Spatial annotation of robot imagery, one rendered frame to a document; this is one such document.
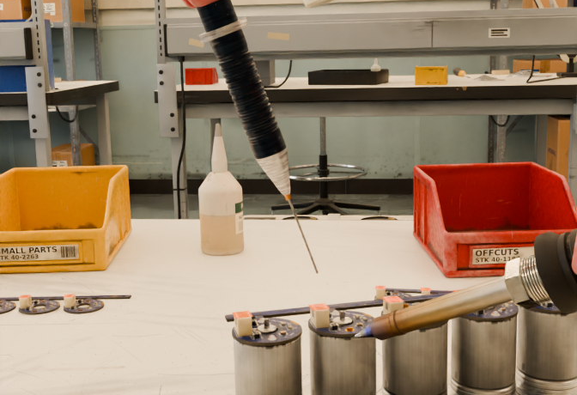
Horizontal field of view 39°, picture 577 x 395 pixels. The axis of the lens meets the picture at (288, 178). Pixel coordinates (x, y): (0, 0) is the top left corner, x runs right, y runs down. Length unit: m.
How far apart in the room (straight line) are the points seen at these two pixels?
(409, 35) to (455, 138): 2.22
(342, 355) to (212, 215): 0.34
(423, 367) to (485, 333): 0.03
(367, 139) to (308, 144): 0.34
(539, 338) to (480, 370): 0.03
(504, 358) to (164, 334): 0.22
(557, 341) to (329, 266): 0.29
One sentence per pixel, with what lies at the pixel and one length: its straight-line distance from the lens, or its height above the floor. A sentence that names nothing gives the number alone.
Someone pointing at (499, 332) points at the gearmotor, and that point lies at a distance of 0.31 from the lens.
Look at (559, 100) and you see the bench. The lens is 2.66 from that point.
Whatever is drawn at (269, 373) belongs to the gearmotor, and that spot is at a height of 0.80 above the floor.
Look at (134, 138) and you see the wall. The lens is 4.93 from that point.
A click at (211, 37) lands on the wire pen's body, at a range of 0.26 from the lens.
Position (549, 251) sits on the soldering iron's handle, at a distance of 0.25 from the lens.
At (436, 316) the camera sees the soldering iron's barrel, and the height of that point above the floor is 0.83.
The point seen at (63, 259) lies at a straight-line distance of 0.61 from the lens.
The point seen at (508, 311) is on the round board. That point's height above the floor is 0.81.
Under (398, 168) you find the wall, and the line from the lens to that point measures 4.72.
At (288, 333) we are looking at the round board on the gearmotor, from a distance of 0.29.
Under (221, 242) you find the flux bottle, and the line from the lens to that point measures 0.62.
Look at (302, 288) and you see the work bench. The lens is 0.54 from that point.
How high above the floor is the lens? 0.91
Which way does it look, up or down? 10 degrees down
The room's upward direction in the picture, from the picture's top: 1 degrees counter-clockwise
